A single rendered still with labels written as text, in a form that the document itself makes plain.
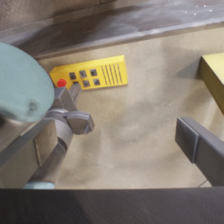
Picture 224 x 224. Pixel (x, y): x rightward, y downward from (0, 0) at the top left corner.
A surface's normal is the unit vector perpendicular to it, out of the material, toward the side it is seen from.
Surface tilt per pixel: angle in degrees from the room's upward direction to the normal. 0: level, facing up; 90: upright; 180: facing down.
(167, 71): 0
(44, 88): 95
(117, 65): 0
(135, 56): 0
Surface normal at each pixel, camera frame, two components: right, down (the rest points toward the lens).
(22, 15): -0.12, 0.66
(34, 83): 0.76, -0.48
